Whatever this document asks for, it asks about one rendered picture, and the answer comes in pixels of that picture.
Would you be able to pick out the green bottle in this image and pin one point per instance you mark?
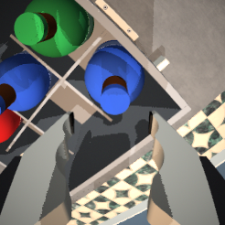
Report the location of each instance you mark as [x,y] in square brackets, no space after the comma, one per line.
[54,28]

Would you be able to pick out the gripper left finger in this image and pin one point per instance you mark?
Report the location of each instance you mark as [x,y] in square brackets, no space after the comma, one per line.
[32,189]

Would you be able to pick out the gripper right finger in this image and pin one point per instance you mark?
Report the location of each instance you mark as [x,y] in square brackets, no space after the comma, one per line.
[188,189]

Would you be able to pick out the blue bottle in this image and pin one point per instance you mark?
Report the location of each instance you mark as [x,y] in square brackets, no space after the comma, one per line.
[109,72]
[24,82]

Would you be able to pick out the grey plastic crate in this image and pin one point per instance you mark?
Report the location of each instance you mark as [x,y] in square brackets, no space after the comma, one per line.
[101,140]

